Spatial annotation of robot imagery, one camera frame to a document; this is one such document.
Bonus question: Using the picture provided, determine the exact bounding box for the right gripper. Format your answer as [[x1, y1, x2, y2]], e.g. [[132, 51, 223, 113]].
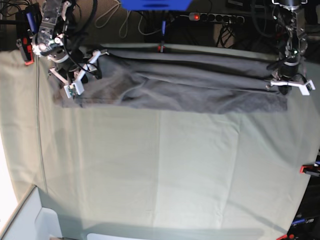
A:
[[51, 49, 100, 84]]

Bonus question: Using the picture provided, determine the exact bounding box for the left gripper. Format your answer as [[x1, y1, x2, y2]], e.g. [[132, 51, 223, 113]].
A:
[[267, 58, 307, 83]]

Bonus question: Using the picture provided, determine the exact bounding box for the grey t-shirt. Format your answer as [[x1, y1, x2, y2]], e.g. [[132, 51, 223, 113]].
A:
[[48, 49, 288, 114]]

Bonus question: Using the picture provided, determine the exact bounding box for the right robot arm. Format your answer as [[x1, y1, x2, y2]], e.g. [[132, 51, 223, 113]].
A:
[[31, 0, 102, 86]]

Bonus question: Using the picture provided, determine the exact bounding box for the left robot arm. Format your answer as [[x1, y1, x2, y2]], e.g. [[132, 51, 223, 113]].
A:
[[267, 0, 308, 82]]

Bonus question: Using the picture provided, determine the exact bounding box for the red clamp top left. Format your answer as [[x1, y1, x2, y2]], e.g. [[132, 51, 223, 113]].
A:
[[15, 10, 37, 66]]

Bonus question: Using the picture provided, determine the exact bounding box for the red clamp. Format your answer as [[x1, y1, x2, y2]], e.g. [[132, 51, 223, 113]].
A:
[[15, 10, 37, 66], [276, 234, 296, 240], [158, 20, 166, 53]]

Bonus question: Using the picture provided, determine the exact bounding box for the blue box top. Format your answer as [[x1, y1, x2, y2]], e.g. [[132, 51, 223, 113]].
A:
[[120, 0, 192, 11]]

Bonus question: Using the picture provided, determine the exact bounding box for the red clamp top centre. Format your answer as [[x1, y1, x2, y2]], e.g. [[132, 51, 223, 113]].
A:
[[158, 20, 166, 53]]

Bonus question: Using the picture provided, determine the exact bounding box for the red clamp right edge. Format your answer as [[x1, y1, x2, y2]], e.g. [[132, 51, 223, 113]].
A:
[[300, 161, 320, 177]]

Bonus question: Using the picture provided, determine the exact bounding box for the black power strip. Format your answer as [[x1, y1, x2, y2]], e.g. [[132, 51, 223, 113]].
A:
[[186, 12, 246, 25]]

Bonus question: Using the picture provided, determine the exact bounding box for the pale green table cloth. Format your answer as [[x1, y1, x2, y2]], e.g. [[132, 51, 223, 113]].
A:
[[0, 51, 320, 240]]

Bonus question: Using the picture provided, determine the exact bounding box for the white bin lower left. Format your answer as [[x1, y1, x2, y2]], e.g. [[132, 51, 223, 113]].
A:
[[0, 185, 63, 240]]

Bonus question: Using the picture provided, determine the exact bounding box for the red clamp bottom right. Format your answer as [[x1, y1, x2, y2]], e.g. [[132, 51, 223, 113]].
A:
[[276, 234, 296, 240]]

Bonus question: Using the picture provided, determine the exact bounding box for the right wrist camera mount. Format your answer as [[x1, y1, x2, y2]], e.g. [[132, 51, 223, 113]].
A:
[[49, 49, 109, 99]]

